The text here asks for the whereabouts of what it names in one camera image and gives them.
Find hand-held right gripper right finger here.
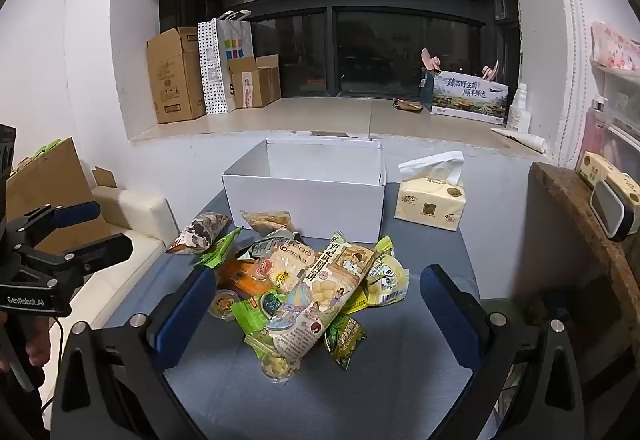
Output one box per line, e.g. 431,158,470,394
419,264,588,440

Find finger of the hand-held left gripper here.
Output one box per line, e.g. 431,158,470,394
15,234,135,281
10,201,103,246

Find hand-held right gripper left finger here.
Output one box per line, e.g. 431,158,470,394
50,265,218,440

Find orange cake packet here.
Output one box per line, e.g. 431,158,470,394
216,257,273,301

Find white cardboard box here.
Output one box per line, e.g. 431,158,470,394
221,137,387,245

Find person's left forearm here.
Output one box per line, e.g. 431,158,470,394
0,360,51,440

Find person's left hand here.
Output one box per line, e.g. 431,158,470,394
0,315,53,371

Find flat brown cardboard sheet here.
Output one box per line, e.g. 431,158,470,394
5,136,118,251

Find jelly cup with printed lid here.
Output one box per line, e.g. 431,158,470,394
209,289,241,321

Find bright green snack packet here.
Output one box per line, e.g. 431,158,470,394
231,292,281,356

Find light green papers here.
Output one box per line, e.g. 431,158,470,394
15,142,63,171

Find flat green snack packet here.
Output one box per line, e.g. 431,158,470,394
199,227,242,268

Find brown and white snack packet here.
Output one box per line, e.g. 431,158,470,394
165,211,232,256

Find blue-grey table cloth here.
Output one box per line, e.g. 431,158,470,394
92,190,483,440

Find small dark blue packet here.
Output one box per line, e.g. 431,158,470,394
262,292,286,316

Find yellow jelly cup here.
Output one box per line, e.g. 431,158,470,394
260,354,293,383

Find silver snack packet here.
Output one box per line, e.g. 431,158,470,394
235,229,303,266

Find dark green pea packet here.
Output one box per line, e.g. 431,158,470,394
322,315,367,371

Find white round cracker packet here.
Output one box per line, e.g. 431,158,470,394
255,242,317,295

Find clear packet of orange chips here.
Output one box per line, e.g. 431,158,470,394
240,210,296,237

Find large cream illustrated cracker packet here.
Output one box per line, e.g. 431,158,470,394
260,231,377,373

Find brown wooden shelf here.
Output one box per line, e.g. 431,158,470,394
529,161,640,371

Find tall brown cardboard box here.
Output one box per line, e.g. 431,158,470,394
146,26,207,125

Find white rounded device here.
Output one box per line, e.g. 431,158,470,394
590,179,640,242

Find white tube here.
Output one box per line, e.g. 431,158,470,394
490,126,548,155

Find white dotted paper bag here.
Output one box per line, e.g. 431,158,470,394
197,10,253,115

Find small yellow tissue pack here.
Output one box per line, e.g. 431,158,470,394
575,151,636,193

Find white plastic bottle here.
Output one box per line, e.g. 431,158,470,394
507,83,532,133

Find small open cardboard box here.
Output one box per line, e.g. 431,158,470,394
227,54,282,110

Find printed landscape carton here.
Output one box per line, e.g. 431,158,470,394
420,69,510,125

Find clear plastic drawer unit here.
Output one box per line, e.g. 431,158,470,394
582,60,640,171

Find dark window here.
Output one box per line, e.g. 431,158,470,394
159,0,521,98

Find pink floral packet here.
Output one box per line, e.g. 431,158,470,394
591,21,640,71

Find black cable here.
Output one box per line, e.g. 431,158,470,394
42,315,67,421

